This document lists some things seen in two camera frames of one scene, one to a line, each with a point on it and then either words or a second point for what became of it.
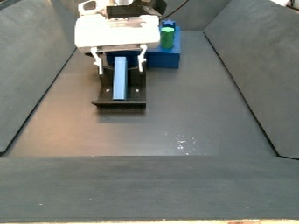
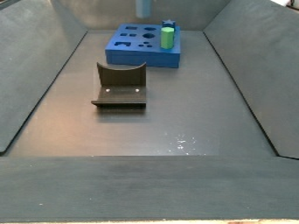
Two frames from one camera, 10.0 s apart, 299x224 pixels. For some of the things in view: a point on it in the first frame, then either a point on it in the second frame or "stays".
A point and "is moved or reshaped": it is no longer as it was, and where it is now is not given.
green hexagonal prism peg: x=167 y=38 stays
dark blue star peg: x=168 y=24 stays
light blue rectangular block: x=119 y=78 is moved or reshaped
